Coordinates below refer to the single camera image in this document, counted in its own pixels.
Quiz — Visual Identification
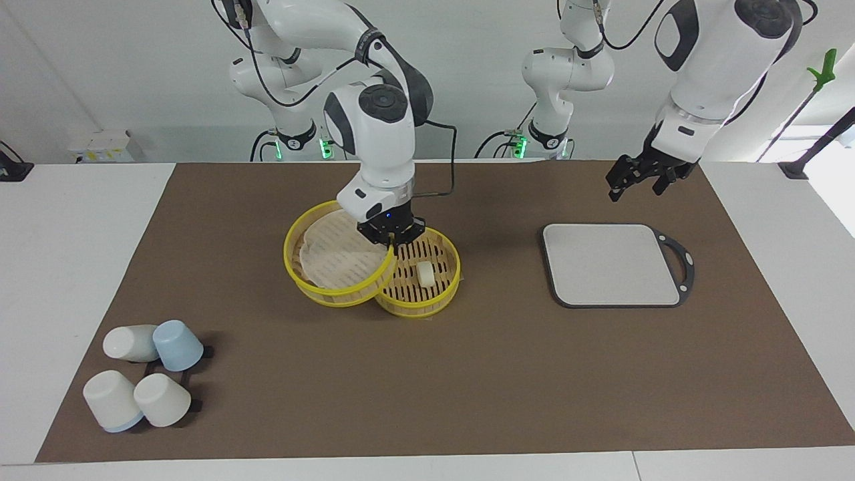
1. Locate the white mesh steamer liner cloth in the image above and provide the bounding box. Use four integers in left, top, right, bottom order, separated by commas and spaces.
297, 208, 388, 289

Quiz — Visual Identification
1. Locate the yellow steamer tier with liner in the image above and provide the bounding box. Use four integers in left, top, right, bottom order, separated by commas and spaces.
283, 200, 396, 308

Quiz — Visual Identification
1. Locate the yellow slatted steamer base basket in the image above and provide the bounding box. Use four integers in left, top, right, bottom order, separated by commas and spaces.
374, 227, 462, 319

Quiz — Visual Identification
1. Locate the black stand pole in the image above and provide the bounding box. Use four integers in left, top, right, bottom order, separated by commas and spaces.
758, 87, 855, 181

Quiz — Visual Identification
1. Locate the brown table mat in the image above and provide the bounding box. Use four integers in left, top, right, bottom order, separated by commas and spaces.
35, 160, 855, 464

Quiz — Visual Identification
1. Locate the green clamp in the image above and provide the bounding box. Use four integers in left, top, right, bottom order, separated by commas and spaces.
806, 49, 838, 93

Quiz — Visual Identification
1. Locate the light blue plastic cup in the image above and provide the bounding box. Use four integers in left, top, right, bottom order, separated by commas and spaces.
153, 320, 204, 372

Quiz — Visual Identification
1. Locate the black cup rack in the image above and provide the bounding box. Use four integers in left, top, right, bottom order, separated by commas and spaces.
144, 346, 214, 412

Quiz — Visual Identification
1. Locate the white plastic cup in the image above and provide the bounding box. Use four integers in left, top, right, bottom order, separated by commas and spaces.
103, 325, 160, 363
134, 373, 192, 428
83, 370, 144, 433

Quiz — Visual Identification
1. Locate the white and yellow box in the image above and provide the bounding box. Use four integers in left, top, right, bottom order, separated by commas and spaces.
67, 129, 134, 163

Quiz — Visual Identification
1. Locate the black desk device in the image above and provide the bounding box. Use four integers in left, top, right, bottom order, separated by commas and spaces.
0, 142, 34, 182

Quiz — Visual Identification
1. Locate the grey cutting board with handle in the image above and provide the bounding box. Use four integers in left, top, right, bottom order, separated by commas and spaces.
538, 223, 695, 309

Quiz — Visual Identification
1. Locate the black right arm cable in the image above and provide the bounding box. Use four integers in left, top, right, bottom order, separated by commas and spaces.
212, 0, 458, 198

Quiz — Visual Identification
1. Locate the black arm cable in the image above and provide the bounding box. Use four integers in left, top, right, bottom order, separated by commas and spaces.
558, 0, 669, 51
212, 0, 458, 198

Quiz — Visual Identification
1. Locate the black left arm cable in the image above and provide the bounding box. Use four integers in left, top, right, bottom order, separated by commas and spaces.
558, 0, 669, 51

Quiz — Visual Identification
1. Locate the black base cable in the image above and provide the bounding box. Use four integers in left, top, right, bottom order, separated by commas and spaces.
475, 129, 523, 160
250, 129, 279, 162

